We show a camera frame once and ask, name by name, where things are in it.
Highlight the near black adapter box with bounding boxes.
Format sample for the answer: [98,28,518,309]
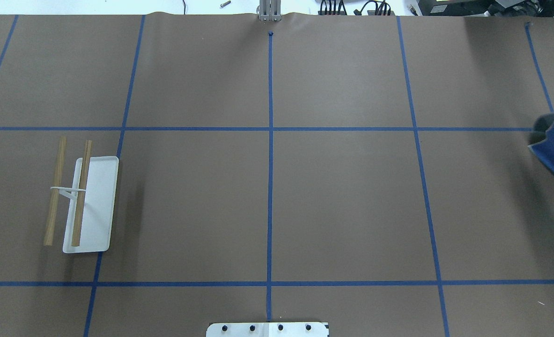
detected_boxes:
[354,0,395,16]

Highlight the white towel rack wooden bars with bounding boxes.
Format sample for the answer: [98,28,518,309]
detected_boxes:
[43,136,120,254]

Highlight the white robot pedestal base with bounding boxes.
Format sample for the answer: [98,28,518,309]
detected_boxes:
[206,322,330,337]

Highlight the aluminium frame post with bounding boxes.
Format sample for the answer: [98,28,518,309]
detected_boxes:
[257,0,282,22]

